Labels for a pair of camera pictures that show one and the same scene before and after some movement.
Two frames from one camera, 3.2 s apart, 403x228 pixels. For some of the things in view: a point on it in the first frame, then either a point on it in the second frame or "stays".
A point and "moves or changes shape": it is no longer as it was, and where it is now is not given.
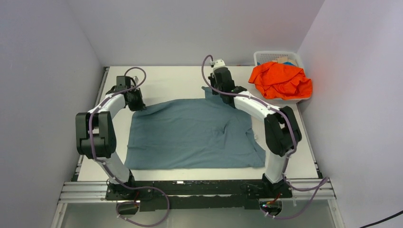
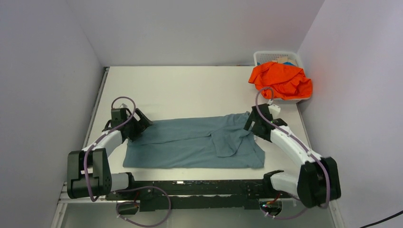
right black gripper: x=212 y=79 → x=248 y=124
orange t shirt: x=277 y=81 stays
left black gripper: x=140 y=106 → x=143 y=123
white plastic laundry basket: x=268 y=56 stays
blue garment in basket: x=288 y=63 stays
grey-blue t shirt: x=192 y=133 moves or changes shape
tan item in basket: x=281 y=60 stays
